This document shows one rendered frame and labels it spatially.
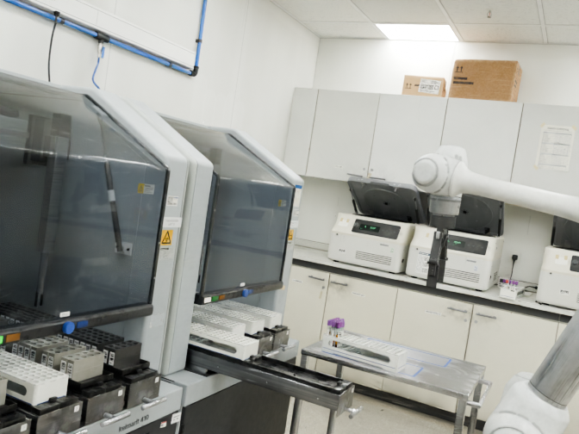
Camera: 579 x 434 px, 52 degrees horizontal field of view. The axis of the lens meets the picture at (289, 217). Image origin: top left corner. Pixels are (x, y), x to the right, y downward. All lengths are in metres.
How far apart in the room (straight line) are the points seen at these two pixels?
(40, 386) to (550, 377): 1.21
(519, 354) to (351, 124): 2.03
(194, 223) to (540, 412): 1.13
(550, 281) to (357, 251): 1.27
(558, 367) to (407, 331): 2.66
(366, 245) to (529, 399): 2.77
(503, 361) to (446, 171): 2.62
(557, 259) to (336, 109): 1.95
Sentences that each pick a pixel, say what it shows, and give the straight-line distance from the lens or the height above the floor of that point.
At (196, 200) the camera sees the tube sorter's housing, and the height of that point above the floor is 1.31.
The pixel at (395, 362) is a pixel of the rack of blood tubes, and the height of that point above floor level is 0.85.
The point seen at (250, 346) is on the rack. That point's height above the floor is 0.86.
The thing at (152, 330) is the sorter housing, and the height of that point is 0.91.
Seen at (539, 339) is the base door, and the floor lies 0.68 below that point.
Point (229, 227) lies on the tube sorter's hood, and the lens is 2.09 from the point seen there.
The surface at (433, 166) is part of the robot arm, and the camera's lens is 1.62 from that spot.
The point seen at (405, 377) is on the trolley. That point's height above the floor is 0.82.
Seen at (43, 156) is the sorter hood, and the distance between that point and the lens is 1.44.
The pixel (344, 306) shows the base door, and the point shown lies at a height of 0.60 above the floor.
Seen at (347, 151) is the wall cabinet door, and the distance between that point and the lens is 4.63.
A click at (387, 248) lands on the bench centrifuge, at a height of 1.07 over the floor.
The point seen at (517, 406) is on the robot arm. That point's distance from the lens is 1.63.
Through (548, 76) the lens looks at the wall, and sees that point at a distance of 4.78.
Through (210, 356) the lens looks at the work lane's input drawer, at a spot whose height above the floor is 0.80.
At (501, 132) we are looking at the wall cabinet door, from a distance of 4.39.
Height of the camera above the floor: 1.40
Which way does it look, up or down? 3 degrees down
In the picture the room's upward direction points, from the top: 9 degrees clockwise
